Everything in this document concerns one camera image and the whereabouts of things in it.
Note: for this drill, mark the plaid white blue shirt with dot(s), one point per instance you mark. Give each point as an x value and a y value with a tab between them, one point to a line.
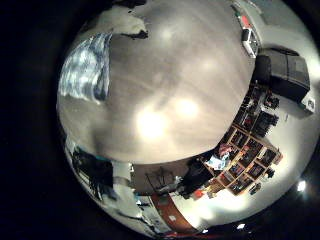
87	70

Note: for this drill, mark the white table-edge device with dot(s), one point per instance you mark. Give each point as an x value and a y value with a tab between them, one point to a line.
250	41

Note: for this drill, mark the black equipment stack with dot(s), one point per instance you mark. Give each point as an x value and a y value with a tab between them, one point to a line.
93	175

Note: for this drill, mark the person in dark clothes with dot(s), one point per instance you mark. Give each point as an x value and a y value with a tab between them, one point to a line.
196	176

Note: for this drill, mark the large black cabinet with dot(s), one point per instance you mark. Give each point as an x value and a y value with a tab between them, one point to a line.
286	76

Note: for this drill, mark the black chair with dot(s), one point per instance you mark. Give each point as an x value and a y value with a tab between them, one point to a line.
265	123

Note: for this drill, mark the wooden cubby shelf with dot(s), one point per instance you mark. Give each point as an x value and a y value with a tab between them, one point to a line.
248	160

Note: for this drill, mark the orange brown board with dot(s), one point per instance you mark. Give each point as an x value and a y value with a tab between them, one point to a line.
170	210

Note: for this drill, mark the white labelled box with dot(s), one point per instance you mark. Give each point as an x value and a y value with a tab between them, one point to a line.
309	104

